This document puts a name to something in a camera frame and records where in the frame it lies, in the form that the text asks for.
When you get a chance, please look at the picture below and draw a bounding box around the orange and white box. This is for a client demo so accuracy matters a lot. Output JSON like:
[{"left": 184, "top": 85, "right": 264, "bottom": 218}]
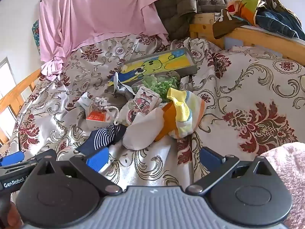
[{"left": 86, "top": 110, "right": 115, "bottom": 130}]

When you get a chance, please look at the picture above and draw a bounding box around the floral satin bedspread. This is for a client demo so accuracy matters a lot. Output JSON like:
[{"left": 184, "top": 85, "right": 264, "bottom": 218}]
[{"left": 0, "top": 33, "right": 305, "bottom": 229}]

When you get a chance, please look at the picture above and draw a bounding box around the grey drawstring pouch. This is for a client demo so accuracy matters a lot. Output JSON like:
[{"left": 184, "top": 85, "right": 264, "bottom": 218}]
[{"left": 92, "top": 97, "right": 120, "bottom": 127}]

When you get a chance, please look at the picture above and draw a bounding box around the yellow striped sock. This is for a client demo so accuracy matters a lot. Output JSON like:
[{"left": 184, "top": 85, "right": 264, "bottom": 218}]
[{"left": 167, "top": 87, "right": 207, "bottom": 139}]

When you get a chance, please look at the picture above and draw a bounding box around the grey tray with cartoon print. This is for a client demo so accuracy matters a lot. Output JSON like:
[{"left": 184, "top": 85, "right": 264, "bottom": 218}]
[{"left": 107, "top": 47, "right": 198, "bottom": 87}]

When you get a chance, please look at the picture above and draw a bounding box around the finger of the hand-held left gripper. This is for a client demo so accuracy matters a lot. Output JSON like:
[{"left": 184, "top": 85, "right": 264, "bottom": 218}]
[
  {"left": 0, "top": 151, "right": 25, "bottom": 167},
  {"left": 22, "top": 149, "right": 57, "bottom": 166}
]

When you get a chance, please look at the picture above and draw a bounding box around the cartoon printed white cloth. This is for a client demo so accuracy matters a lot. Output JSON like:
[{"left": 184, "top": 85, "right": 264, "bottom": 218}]
[{"left": 120, "top": 85, "right": 161, "bottom": 126}]

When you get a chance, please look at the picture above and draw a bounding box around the white tissue packet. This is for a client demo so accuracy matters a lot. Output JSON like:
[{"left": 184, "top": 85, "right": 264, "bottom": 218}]
[{"left": 76, "top": 92, "right": 92, "bottom": 110}]

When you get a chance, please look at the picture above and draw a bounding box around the wooden bed rail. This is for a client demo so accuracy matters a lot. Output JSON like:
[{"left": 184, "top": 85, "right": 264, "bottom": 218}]
[{"left": 0, "top": 68, "right": 42, "bottom": 146}]

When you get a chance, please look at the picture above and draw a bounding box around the orange sock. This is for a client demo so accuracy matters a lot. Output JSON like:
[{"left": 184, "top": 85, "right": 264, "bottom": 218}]
[{"left": 154, "top": 102, "right": 182, "bottom": 142}]

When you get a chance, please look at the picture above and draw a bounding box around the pink fluffy towel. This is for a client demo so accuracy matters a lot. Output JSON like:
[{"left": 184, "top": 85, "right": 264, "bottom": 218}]
[{"left": 263, "top": 142, "right": 305, "bottom": 229}]

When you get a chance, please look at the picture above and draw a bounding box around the bag of green pieces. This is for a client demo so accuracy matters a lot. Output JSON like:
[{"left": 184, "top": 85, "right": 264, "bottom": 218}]
[{"left": 132, "top": 71, "right": 181, "bottom": 103}]

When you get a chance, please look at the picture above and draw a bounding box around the wooden bed frame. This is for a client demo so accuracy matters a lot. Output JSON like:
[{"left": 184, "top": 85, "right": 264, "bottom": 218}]
[{"left": 189, "top": 13, "right": 305, "bottom": 60}]

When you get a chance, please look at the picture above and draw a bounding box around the person's left hand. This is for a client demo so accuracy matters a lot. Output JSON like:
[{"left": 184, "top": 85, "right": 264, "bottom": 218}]
[{"left": 8, "top": 202, "right": 23, "bottom": 229}]

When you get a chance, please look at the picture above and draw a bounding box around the light blue panel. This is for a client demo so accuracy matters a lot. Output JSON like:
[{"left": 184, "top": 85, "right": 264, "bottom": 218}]
[{"left": 224, "top": 37, "right": 245, "bottom": 50}]

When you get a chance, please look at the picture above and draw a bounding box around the teal wall poster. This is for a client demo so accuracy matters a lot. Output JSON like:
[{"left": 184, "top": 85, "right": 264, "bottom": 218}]
[{"left": 32, "top": 20, "right": 40, "bottom": 55}]

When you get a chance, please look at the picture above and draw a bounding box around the navy striped sock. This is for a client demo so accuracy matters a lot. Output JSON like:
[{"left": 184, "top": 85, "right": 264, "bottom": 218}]
[{"left": 75, "top": 124, "right": 127, "bottom": 156}]

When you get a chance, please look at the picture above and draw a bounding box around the blue denim garment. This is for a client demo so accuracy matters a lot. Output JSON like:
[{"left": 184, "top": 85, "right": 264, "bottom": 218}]
[{"left": 255, "top": 0, "right": 305, "bottom": 40}]

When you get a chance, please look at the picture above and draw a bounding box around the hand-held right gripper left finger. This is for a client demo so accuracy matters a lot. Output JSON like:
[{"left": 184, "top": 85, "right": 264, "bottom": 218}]
[{"left": 36, "top": 147, "right": 123, "bottom": 195}]

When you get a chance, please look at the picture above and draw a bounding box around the pink bed sheet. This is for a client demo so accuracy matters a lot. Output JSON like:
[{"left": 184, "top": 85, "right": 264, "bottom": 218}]
[{"left": 38, "top": 0, "right": 172, "bottom": 81}]

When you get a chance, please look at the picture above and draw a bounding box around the olive quilted down jacket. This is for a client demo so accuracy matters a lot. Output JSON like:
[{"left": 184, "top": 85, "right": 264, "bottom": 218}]
[{"left": 155, "top": 0, "right": 233, "bottom": 41}]

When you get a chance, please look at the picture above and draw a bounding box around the white gauze cloth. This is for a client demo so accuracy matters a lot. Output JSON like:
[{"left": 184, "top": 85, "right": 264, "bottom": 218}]
[{"left": 123, "top": 107, "right": 165, "bottom": 151}]

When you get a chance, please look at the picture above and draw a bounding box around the brown garment with white print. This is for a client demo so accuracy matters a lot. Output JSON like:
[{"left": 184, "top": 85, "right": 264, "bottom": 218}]
[{"left": 213, "top": 8, "right": 258, "bottom": 40}]

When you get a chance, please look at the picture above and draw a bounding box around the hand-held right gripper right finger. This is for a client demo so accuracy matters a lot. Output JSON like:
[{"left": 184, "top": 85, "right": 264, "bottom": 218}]
[{"left": 186, "top": 147, "right": 273, "bottom": 194}]

